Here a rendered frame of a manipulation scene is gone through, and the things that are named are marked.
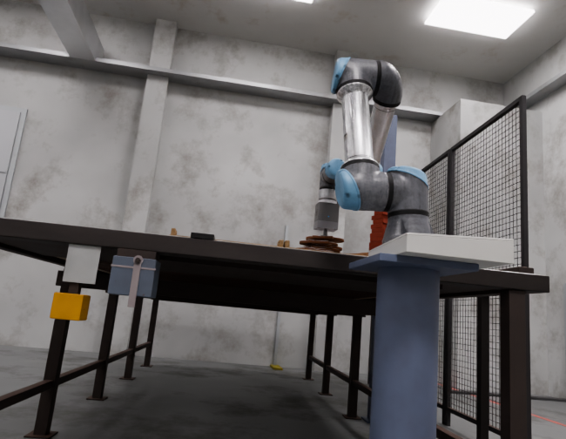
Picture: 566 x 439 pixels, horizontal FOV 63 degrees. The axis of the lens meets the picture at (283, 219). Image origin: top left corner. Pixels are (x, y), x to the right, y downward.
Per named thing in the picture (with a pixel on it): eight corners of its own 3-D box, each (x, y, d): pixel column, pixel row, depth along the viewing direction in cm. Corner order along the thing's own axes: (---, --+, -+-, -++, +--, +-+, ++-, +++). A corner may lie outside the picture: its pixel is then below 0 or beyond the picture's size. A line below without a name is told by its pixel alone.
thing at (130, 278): (149, 308, 144) (158, 251, 147) (103, 304, 142) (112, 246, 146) (155, 309, 155) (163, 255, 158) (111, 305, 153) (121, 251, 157)
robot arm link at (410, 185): (436, 210, 130) (434, 164, 133) (389, 207, 129) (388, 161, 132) (420, 219, 142) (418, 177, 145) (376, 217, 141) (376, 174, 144)
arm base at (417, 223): (447, 245, 127) (445, 209, 129) (394, 241, 125) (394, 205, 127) (421, 253, 142) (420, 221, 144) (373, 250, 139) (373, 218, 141)
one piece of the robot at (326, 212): (334, 200, 195) (332, 239, 192) (313, 198, 194) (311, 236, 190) (341, 195, 186) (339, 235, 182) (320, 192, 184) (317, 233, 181)
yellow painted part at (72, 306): (78, 320, 142) (92, 244, 147) (48, 318, 141) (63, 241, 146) (86, 320, 150) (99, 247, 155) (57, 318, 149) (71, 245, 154)
